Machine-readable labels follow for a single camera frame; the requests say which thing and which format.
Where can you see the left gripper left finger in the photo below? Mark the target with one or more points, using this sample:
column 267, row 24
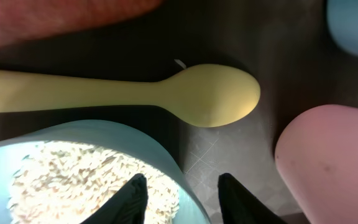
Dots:
column 127, row 206

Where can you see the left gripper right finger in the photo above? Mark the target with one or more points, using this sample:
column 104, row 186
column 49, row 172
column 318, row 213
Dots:
column 240, row 206

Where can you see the pile of rice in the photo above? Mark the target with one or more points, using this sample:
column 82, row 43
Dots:
column 66, row 182

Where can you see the pink cup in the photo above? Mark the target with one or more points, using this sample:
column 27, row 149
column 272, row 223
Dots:
column 317, row 157

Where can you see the light blue bowl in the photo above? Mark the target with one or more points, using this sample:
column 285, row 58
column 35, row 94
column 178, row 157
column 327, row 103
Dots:
column 111, row 135

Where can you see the light blue cup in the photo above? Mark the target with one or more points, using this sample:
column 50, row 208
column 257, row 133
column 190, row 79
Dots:
column 342, row 19

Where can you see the yellow plastic spoon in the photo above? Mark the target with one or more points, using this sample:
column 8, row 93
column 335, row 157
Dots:
column 206, row 95

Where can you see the dark brown serving tray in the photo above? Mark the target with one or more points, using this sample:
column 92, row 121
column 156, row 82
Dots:
column 285, row 45

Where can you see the orange carrot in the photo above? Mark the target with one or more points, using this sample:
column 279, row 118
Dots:
column 35, row 19

